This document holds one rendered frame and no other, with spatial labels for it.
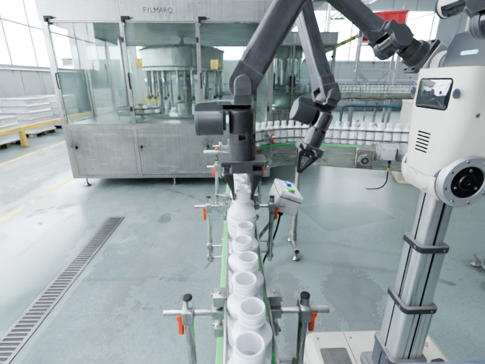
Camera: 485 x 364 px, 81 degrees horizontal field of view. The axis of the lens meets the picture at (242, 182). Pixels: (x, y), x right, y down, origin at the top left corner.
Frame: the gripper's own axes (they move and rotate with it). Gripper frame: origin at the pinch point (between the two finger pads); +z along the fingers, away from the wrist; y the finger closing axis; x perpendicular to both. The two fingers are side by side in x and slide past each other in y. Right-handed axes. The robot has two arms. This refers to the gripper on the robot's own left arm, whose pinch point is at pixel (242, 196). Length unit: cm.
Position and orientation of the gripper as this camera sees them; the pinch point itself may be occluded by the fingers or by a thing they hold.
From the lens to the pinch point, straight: 66.4
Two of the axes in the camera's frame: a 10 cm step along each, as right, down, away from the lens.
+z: 0.1, 9.4, 3.4
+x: -0.3, -3.4, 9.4
